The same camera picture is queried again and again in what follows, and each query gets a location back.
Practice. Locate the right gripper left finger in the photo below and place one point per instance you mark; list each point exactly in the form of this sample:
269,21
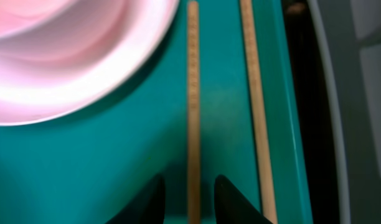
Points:
147,207

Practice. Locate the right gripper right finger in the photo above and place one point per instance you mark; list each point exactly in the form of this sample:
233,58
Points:
232,207

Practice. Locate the wooden chopstick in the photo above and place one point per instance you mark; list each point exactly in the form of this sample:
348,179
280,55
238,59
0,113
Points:
258,112
193,114

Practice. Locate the teal plastic tray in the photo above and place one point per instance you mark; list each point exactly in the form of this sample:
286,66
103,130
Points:
85,167

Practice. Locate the pink plate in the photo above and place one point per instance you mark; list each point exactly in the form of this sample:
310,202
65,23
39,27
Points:
77,56

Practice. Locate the grey plastic dish rack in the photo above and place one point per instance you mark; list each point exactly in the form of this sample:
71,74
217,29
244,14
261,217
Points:
349,37

